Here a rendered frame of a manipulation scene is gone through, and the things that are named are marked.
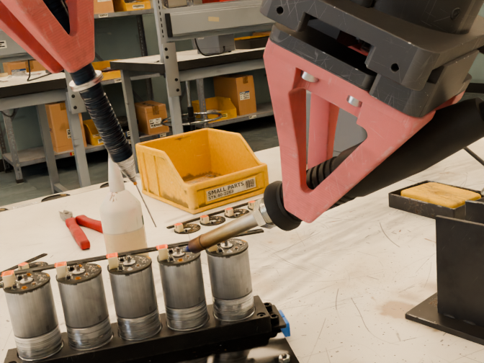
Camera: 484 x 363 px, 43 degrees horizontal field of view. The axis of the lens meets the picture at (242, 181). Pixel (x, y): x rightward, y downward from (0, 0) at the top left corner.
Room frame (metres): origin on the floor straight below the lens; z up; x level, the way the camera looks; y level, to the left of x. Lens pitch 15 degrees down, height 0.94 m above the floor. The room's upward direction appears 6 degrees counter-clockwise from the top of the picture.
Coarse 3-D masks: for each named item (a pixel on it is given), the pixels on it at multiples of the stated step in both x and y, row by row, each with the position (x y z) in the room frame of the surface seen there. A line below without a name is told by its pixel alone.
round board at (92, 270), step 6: (78, 264) 0.33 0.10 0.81; (84, 264) 0.33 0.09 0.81; (90, 264) 0.33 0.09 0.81; (96, 264) 0.33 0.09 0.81; (72, 270) 0.32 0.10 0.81; (90, 270) 0.32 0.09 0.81; (96, 270) 0.32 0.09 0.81; (66, 276) 0.31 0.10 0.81; (72, 276) 0.32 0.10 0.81; (78, 276) 0.31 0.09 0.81; (84, 276) 0.31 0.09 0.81; (90, 276) 0.31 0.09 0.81; (96, 276) 0.31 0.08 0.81; (60, 282) 0.31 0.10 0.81; (66, 282) 0.31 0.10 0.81; (72, 282) 0.31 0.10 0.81; (78, 282) 0.31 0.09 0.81
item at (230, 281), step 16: (208, 256) 0.33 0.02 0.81; (224, 256) 0.32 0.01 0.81; (240, 256) 0.33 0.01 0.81; (224, 272) 0.32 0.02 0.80; (240, 272) 0.33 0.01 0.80; (224, 288) 0.32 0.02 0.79; (240, 288) 0.32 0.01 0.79; (224, 304) 0.32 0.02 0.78; (240, 304) 0.32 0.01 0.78; (224, 320) 0.33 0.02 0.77; (240, 320) 0.32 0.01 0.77
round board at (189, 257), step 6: (186, 246) 0.34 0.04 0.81; (168, 252) 0.33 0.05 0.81; (168, 258) 0.32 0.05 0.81; (174, 258) 0.33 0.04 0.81; (180, 258) 0.33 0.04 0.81; (186, 258) 0.32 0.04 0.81; (192, 258) 0.32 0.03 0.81; (168, 264) 0.32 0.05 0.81; (174, 264) 0.32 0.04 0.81; (180, 264) 0.32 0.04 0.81
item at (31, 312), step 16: (48, 288) 0.31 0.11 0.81; (16, 304) 0.30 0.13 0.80; (32, 304) 0.30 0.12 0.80; (48, 304) 0.31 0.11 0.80; (16, 320) 0.30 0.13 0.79; (32, 320) 0.30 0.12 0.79; (48, 320) 0.31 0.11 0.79; (16, 336) 0.31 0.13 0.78; (32, 336) 0.30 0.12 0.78; (48, 336) 0.31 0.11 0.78; (32, 352) 0.30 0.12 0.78; (48, 352) 0.31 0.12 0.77
